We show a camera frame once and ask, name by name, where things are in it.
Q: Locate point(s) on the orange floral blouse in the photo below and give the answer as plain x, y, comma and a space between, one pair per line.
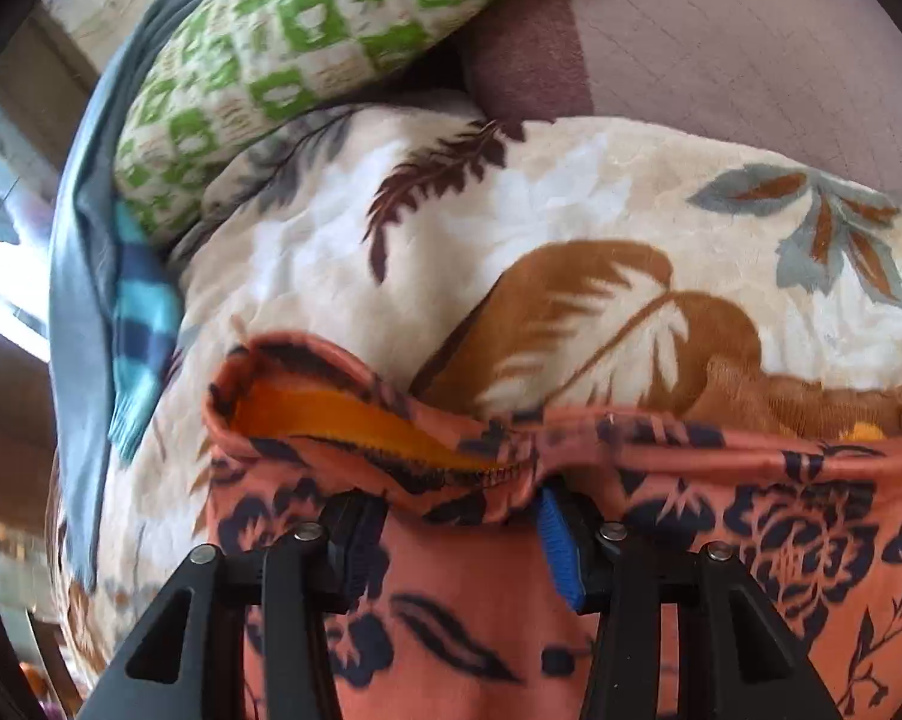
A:
458, 585

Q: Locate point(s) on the teal striped cloth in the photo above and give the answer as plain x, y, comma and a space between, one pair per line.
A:
143, 337

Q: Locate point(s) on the wooden stained-glass door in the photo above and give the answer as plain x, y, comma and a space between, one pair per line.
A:
8, 405

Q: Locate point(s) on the pink quilted sofa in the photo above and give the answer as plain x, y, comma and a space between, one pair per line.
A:
721, 45

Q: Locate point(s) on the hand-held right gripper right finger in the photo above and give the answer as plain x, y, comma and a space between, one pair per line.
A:
559, 555

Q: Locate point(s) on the blue cloth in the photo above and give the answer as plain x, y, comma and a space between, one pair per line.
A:
83, 315

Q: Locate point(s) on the cream leaf-print blanket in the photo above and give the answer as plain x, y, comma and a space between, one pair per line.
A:
571, 187

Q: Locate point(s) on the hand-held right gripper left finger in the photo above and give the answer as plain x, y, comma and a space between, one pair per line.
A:
361, 540

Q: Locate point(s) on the green checked pillow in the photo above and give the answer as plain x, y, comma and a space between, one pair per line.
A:
293, 52

